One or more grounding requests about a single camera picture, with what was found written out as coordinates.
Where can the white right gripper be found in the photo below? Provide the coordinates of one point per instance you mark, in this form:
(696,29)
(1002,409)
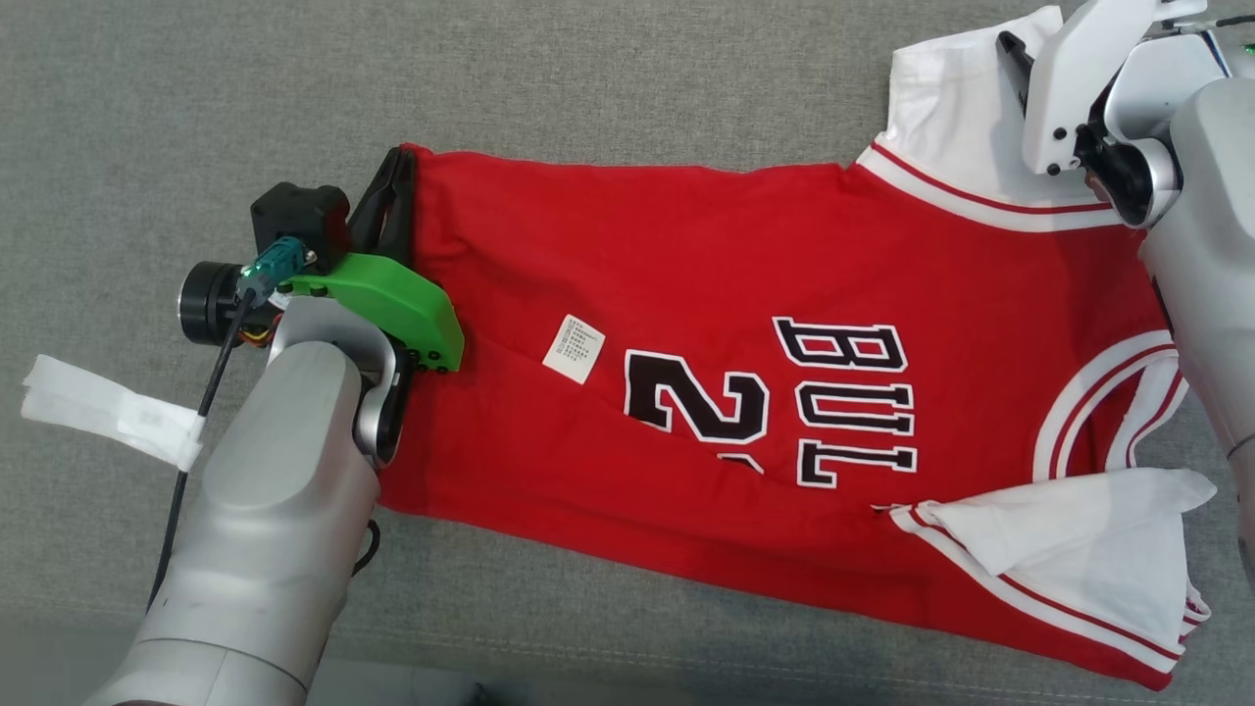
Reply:
(1079,69)

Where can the grey fabric sofa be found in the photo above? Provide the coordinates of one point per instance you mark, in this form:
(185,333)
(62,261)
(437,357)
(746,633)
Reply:
(196,78)

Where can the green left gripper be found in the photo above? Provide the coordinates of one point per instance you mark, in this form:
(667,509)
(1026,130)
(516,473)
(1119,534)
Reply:
(392,304)

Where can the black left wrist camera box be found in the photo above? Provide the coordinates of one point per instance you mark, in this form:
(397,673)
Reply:
(299,221)

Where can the red basketball jersey white trim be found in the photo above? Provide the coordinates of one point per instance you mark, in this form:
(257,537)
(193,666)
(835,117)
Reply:
(686,255)

